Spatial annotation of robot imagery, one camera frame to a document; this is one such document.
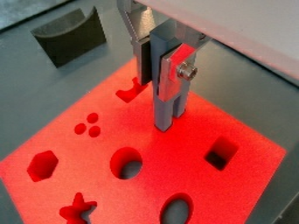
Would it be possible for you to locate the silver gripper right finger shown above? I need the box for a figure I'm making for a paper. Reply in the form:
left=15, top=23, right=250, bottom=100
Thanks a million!
left=157, top=24, right=211, bottom=102

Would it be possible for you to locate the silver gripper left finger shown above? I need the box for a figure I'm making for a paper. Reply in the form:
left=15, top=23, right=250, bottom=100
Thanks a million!
left=116, top=0, right=155, bottom=86

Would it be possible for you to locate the red foam shape board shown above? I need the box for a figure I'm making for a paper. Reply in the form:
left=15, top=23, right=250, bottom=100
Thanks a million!
left=0, top=62, right=286, bottom=224

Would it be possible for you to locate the black curved holder stand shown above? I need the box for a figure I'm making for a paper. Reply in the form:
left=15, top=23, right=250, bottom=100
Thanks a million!
left=32, top=7, right=107, bottom=67

